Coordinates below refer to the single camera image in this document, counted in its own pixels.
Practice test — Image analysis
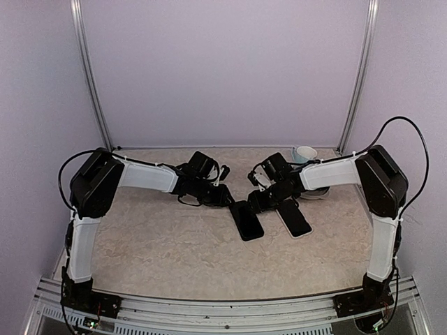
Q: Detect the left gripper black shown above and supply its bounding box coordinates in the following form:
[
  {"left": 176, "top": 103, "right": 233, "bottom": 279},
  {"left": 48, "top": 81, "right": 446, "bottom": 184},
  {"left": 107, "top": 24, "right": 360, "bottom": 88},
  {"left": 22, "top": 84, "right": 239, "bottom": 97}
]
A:
[{"left": 193, "top": 177, "right": 236, "bottom": 207}]

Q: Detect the left aluminium frame post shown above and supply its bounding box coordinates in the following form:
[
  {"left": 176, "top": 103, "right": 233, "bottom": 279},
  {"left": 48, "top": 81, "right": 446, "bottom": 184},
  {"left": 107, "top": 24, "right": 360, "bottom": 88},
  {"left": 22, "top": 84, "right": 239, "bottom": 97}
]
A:
[{"left": 70, "top": 0, "right": 114, "bottom": 150}]

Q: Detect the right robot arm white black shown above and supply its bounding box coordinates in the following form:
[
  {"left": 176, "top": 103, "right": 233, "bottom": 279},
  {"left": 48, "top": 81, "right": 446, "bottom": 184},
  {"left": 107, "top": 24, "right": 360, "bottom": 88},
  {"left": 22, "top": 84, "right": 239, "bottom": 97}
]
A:
[{"left": 247, "top": 145, "right": 409, "bottom": 310}]

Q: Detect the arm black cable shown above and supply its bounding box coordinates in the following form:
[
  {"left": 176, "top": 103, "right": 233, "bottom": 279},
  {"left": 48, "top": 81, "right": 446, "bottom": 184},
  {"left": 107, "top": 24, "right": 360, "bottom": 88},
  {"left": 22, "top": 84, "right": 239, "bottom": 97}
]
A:
[
  {"left": 57, "top": 149, "right": 98, "bottom": 210},
  {"left": 361, "top": 117, "right": 430, "bottom": 217}
]

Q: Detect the front aluminium rail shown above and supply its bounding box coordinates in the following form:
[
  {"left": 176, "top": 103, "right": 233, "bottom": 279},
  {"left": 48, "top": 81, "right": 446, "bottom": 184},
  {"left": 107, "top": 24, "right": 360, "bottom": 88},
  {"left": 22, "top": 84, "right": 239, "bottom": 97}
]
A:
[{"left": 26, "top": 275, "right": 430, "bottom": 335}]

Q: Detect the light blue mug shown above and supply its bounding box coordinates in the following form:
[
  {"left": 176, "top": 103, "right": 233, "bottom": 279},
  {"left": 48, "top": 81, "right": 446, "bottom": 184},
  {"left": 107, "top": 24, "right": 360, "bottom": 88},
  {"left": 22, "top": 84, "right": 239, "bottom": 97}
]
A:
[{"left": 291, "top": 146, "right": 318, "bottom": 164}]

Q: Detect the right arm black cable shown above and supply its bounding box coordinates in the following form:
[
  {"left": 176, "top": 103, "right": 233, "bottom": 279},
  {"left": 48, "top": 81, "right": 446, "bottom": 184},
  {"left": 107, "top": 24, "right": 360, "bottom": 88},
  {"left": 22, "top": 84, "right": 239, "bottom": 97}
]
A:
[{"left": 361, "top": 117, "right": 430, "bottom": 217}]

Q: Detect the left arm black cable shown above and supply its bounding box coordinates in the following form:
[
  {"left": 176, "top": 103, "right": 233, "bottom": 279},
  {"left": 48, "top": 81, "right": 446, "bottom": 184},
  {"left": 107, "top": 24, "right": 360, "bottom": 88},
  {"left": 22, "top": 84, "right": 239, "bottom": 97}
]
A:
[{"left": 57, "top": 149, "right": 98, "bottom": 210}]

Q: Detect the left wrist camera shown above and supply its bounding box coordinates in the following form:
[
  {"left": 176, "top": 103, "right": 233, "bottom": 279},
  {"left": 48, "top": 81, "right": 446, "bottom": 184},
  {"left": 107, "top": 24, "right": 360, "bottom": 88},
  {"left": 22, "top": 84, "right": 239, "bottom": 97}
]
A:
[{"left": 213, "top": 165, "right": 230, "bottom": 186}]

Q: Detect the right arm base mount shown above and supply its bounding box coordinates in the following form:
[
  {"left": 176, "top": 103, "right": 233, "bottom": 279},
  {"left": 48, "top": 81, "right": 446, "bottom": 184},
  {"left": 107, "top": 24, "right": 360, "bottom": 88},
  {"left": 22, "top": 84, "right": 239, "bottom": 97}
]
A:
[{"left": 333, "top": 288, "right": 394, "bottom": 318}]

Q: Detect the pink phone case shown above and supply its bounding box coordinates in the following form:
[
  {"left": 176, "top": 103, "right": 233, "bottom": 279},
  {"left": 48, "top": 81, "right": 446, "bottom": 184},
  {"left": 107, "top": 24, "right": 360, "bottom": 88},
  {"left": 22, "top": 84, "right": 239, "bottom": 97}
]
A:
[{"left": 275, "top": 199, "right": 314, "bottom": 240}]

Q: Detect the aluminium frame post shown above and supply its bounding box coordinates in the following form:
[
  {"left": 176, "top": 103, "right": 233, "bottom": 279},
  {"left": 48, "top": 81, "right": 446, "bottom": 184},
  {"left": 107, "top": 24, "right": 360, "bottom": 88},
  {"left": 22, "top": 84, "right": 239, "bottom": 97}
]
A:
[
  {"left": 70, "top": 0, "right": 114, "bottom": 150},
  {"left": 337, "top": 0, "right": 379, "bottom": 154}
]

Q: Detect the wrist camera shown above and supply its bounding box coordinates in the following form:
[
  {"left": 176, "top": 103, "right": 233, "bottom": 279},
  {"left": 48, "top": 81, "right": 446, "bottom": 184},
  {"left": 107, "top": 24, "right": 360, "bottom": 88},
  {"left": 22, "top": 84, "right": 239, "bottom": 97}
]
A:
[
  {"left": 247, "top": 152, "right": 293, "bottom": 189},
  {"left": 213, "top": 165, "right": 230, "bottom": 186}
]

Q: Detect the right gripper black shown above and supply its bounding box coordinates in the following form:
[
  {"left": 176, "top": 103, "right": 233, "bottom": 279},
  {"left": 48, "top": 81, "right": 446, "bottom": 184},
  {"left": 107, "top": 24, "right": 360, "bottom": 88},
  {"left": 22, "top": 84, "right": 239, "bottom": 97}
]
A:
[{"left": 246, "top": 180, "right": 293, "bottom": 212}]

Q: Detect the black phone case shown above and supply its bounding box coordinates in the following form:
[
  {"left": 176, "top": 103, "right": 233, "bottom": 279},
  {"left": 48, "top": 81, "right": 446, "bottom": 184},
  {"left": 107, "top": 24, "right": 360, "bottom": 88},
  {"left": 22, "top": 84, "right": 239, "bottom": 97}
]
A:
[{"left": 228, "top": 201, "right": 265, "bottom": 241}]

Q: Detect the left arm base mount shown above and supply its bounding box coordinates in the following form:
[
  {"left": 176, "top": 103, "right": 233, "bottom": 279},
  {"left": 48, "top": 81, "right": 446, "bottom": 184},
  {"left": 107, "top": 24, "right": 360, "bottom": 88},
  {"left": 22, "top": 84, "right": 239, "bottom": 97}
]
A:
[{"left": 61, "top": 278, "right": 122, "bottom": 319}]

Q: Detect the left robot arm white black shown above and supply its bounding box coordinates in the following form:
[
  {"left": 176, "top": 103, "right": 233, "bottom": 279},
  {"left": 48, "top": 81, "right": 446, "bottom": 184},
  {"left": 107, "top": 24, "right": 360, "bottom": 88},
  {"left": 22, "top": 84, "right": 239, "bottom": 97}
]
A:
[{"left": 65, "top": 148, "right": 234, "bottom": 311}]

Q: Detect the right aluminium frame post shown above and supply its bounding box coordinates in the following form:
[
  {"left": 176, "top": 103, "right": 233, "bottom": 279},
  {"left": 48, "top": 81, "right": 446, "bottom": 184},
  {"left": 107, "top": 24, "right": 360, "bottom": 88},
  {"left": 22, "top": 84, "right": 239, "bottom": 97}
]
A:
[{"left": 337, "top": 0, "right": 379, "bottom": 154}]

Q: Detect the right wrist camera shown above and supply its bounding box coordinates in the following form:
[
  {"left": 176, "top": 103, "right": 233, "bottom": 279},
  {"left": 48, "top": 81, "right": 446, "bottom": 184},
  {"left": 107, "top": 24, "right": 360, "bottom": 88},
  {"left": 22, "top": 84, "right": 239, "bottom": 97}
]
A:
[{"left": 247, "top": 152, "right": 293, "bottom": 189}]

